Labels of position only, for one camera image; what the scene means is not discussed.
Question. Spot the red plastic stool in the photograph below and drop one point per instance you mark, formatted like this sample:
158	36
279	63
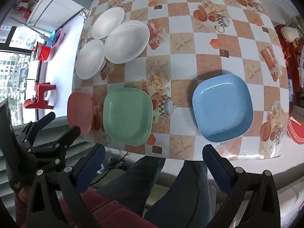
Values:
38	95

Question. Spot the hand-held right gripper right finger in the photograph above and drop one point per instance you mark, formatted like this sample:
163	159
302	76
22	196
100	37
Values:
217	168

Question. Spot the person's left leg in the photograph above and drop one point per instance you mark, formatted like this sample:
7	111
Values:
133	180

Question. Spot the small white plate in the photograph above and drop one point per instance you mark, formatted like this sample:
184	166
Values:
90	59
108	22

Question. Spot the striped floor cloth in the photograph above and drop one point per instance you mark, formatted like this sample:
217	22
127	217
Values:
83	14

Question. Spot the white paper card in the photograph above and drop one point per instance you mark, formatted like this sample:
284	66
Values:
298	115

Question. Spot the checkered printed tablecloth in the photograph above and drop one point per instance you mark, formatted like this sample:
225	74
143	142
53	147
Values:
180	16

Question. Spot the red patterned bag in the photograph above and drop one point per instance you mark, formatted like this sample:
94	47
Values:
285	49

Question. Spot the blue square plate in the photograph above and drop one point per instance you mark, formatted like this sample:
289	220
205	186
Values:
222	106

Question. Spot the pink square plate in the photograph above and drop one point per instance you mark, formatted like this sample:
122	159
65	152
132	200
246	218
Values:
79	110

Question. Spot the red round box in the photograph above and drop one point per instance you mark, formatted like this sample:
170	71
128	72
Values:
295	130

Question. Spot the green square plate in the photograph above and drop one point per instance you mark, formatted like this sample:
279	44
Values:
127	116

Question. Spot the pink basin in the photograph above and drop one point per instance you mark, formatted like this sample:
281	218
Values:
59	38

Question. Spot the large white bowl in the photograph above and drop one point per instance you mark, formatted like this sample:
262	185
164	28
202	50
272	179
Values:
127	41

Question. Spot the person's right leg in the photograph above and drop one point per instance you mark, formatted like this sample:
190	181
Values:
182	194

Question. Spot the person's left forearm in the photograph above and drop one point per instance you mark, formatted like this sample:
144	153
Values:
20	209

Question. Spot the person's red jacket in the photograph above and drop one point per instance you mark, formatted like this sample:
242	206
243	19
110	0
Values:
106	209

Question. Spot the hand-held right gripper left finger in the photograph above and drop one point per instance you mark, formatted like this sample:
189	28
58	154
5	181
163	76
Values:
91	168

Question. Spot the white cabinet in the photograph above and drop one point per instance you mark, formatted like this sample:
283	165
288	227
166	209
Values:
49	7

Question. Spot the person's leg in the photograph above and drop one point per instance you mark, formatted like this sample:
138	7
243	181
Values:
182	194
133	180

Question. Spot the blue basin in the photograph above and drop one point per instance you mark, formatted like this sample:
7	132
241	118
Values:
50	39

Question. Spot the white ruffled item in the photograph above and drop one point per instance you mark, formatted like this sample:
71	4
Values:
289	33

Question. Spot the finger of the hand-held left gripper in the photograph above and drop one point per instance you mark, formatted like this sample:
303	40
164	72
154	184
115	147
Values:
68	134
42	122

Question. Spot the red bucket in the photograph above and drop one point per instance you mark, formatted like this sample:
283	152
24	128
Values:
44	53

